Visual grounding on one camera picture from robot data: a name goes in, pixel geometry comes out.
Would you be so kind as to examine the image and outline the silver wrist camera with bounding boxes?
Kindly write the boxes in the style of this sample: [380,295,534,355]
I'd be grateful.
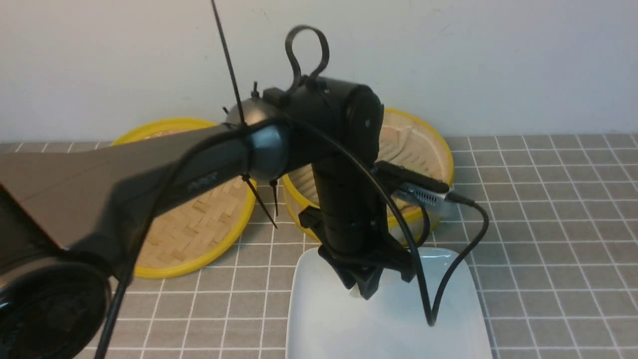
[375,161,450,210]

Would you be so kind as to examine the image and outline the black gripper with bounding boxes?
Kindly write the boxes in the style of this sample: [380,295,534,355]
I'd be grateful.
[299,207,416,300]

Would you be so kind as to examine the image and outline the white rectangular plate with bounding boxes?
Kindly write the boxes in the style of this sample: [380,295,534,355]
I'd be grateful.
[286,248,492,359]

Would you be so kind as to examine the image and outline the grey checked tablecloth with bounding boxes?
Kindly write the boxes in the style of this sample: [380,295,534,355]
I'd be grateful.
[0,134,638,359]

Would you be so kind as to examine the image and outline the yellow rimmed bamboo steamer basket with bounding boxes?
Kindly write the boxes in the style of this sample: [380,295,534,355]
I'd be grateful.
[282,108,458,247]

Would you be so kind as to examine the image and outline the black camera cable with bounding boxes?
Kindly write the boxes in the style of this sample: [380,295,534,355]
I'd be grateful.
[284,117,490,328]

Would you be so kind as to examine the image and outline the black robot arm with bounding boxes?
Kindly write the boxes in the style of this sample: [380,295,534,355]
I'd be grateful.
[1,76,416,359]

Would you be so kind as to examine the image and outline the yellow rimmed bamboo steamer lid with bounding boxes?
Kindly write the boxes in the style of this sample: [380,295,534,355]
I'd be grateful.
[111,118,258,279]

